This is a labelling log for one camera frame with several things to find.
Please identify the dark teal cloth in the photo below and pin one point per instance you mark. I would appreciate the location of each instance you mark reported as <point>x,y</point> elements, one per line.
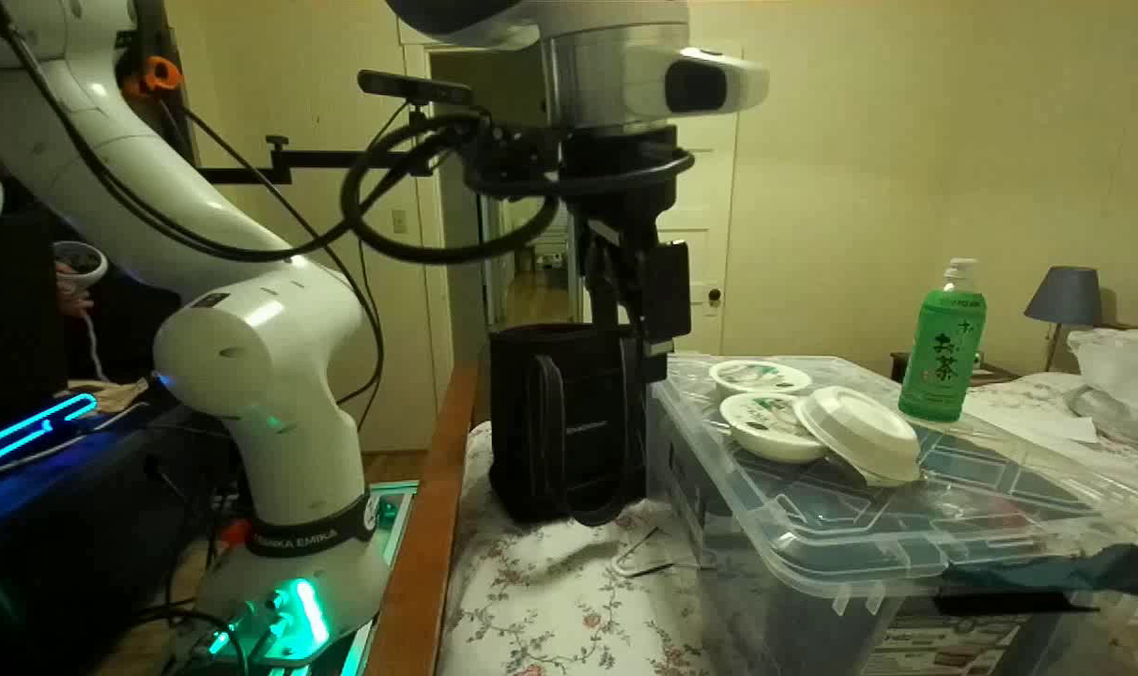
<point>1070,570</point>

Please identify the wooden bed rail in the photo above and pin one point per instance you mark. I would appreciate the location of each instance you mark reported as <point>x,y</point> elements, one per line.
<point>421,565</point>

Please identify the green tea bottle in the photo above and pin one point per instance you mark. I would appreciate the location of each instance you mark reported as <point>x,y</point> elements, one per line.
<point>946,363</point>

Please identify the blue led light strip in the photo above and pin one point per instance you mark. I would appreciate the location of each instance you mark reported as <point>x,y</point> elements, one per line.
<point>27,432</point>

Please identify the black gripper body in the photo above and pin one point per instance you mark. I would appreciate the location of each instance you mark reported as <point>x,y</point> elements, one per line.
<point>629,202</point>

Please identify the floral bed sheet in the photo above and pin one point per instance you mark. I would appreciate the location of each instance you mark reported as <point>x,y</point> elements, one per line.
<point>541,602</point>

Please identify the black monitor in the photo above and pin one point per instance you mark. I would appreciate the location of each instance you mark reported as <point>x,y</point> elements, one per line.
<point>10,323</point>

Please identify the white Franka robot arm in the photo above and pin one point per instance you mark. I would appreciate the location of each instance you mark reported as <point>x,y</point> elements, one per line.
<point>267,376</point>

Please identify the grey shade table lamp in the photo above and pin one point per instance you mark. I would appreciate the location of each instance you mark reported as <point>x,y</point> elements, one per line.
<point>1066,294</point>

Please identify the white panel door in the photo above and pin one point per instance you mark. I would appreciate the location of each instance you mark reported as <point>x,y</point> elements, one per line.
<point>715,212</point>

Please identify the small floral bowl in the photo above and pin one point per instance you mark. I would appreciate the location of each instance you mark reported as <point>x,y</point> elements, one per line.
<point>768,427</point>
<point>762,376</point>

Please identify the clear plastic storage box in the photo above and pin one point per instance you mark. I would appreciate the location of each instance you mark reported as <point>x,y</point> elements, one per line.
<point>843,526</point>

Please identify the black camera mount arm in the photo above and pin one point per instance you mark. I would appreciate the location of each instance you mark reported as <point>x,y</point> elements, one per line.
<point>316,159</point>

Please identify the black fabric bag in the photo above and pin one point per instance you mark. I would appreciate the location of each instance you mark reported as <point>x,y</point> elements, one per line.
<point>569,427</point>

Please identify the teal lit robot base plate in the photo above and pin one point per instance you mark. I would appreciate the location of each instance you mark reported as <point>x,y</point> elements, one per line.
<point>297,621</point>

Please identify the black stereo camera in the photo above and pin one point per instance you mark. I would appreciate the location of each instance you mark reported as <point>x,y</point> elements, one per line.
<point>412,88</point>

